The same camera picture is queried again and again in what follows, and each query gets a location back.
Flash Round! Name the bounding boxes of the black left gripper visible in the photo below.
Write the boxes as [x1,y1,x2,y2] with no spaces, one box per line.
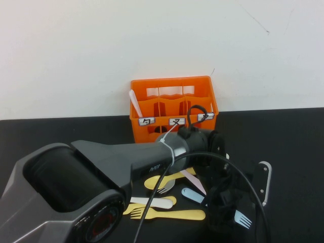
[192,151,255,233]

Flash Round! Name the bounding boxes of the blue plastic fork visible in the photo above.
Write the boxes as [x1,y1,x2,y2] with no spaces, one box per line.
[181,187,253,228]

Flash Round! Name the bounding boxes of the yellow plastic fork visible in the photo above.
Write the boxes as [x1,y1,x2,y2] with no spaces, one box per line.
[130,207,206,221]

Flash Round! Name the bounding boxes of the pink plastic spoon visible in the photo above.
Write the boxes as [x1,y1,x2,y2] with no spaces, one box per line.
[128,89,143,119]

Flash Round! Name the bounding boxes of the orange plastic cutlery holder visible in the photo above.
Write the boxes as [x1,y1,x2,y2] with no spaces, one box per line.
[130,75,219,144]

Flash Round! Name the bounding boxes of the pink plastic fork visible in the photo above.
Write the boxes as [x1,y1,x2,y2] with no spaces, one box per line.
[181,169,207,195]

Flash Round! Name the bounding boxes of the grey plastic fork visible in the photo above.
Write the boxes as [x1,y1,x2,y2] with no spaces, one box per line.
[156,178,176,195]

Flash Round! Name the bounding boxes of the white plastic fork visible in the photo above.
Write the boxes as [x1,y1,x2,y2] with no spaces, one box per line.
[130,196,174,210]

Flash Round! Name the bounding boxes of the yellow plastic spoon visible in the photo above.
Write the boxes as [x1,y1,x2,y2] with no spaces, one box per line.
[144,167,197,190]

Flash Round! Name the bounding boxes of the white zip tie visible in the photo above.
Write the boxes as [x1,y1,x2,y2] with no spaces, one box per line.
[156,124,178,169]

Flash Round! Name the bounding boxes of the yellow plastic knife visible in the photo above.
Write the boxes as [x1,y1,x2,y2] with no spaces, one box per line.
[123,195,177,216]

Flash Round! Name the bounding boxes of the white knife character label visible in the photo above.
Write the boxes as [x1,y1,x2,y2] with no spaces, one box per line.
[197,112,215,122]

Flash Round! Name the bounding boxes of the white fork character label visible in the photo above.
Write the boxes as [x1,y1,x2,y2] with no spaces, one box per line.
[168,117,186,127]

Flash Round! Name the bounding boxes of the white spoon character label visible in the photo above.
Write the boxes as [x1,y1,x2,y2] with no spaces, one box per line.
[138,116,156,127]

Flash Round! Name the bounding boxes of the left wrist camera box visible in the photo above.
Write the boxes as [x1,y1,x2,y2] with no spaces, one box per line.
[249,160,273,207]

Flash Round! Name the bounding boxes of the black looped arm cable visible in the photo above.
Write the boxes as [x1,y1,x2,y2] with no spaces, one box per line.
[186,104,214,132]

